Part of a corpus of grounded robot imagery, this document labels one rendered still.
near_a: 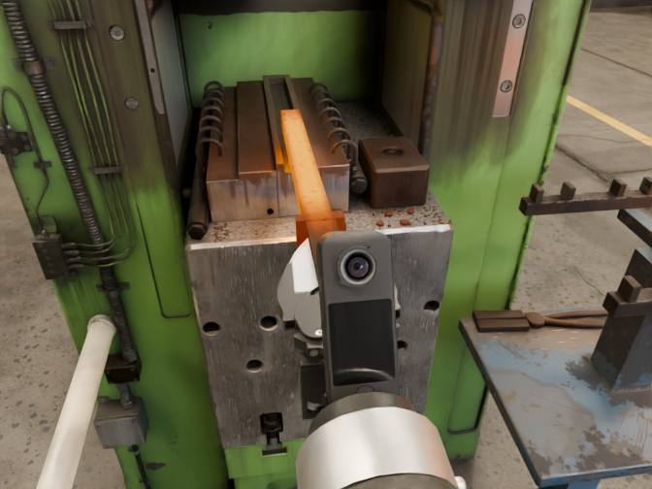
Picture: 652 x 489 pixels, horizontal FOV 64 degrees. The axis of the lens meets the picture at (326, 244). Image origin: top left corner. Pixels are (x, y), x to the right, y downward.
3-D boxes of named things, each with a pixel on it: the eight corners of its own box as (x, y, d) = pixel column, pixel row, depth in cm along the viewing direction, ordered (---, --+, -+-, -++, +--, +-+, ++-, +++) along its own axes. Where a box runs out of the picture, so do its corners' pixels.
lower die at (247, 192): (348, 211, 78) (349, 159, 73) (211, 221, 75) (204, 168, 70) (312, 113, 112) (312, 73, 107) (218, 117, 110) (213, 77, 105)
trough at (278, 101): (314, 170, 73) (314, 161, 72) (277, 173, 72) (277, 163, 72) (288, 81, 107) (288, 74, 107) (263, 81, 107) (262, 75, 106)
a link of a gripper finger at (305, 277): (283, 281, 51) (298, 349, 44) (280, 231, 48) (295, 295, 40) (315, 277, 52) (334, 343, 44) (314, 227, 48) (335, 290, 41)
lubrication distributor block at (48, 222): (86, 291, 91) (64, 224, 84) (48, 294, 90) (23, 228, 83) (90, 278, 94) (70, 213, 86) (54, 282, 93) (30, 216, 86)
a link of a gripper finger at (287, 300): (272, 277, 45) (285, 353, 37) (271, 263, 44) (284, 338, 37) (326, 272, 45) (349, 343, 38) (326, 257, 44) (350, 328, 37)
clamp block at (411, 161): (427, 206, 79) (432, 166, 75) (372, 210, 78) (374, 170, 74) (406, 171, 89) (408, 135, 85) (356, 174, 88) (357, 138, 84)
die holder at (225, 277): (423, 424, 99) (456, 225, 74) (220, 450, 95) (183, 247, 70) (363, 256, 145) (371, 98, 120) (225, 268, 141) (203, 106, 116)
